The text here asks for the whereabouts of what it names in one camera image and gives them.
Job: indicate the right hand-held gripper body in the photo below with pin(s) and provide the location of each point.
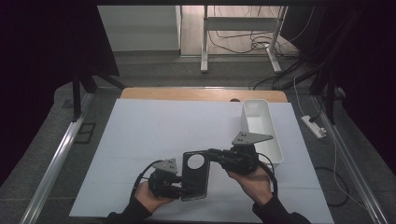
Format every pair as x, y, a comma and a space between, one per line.
239, 158

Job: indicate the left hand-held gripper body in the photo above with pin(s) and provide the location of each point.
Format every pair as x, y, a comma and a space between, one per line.
162, 183

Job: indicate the black phone case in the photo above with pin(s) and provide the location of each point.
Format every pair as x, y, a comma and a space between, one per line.
194, 183

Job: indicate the white plastic bin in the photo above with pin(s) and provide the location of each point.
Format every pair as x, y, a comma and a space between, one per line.
264, 124

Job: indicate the person's left hand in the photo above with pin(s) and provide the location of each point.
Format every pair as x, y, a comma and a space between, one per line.
146, 197

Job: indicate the person's right hand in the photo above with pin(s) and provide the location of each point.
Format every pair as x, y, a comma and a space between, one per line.
257, 185

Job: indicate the wooden table top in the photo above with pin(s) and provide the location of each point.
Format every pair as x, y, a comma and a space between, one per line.
199, 94

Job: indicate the white power strip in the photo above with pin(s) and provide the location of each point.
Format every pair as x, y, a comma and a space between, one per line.
313, 127

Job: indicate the black tripod stand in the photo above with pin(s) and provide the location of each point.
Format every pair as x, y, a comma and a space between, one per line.
76, 96
330, 96

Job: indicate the white cabinet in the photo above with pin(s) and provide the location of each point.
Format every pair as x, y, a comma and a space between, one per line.
140, 28

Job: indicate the black curtain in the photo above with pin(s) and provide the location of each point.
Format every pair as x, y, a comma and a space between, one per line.
367, 62
40, 46

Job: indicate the aluminium rail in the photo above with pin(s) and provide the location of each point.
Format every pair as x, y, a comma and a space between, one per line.
355, 174
56, 165

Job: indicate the white desk frame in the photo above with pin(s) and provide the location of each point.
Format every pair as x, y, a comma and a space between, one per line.
241, 23

